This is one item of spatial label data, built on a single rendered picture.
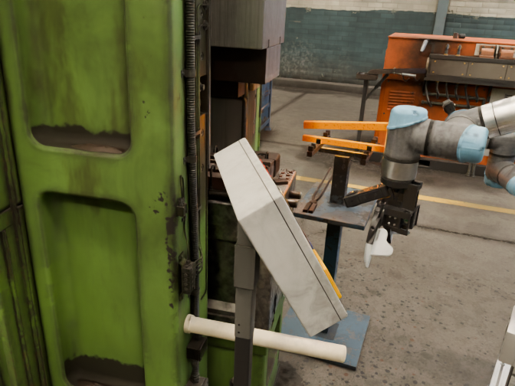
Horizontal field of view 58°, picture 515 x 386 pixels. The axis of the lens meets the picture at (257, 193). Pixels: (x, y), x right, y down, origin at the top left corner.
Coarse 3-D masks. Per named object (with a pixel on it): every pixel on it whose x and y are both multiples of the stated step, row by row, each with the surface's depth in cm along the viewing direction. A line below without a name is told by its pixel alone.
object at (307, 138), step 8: (304, 136) 196; (312, 136) 195; (320, 136) 196; (328, 144) 193; (336, 144) 192; (344, 144) 191; (352, 144) 190; (360, 144) 188; (368, 144) 188; (376, 144) 188
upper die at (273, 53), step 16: (224, 48) 127; (240, 48) 126; (272, 48) 131; (224, 64) 128; (240, 64) 127; (256, 64) 126; (272, 64) 134; (224, 80) 130; (240, 80) 129; (256, 80) 128
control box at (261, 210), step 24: (240, 144) 100; (240, 168) 88; (264, 168) 83; (240, 192) 80; (264, 192) 75; (240, 216) 72; (264, 216) 72; (288, 216) 73; (264, 240) 74; (288, 240) 75; (264, 264) 76; (288, 264) 77; (312, 264) 78; (288, 288) 78; (312, 288) 79; (312, 312) 82; (336, 312) 83
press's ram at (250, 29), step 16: (224, 0) 117; (240, 0) 116; (256, 0) 115; (272, 0) 123; (224, 16) 119; (240, 16) 118; (256, 16) 117; (272, 16) 126; (224, 32) 120; (240, 32) 119; (256, 32) 118; (272, 32) 128; (256, 48) 120
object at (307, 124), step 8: (312, 120) 158; (304, 128) 157; (312, 128) 156; (320, 128) 156; (328, 128) 155; (336, 128) 155; (344, 128) 154; (352, 128) 153; (360, 128) 153; (368, 128) 152; (376, 128) 152; (384, 128) 151
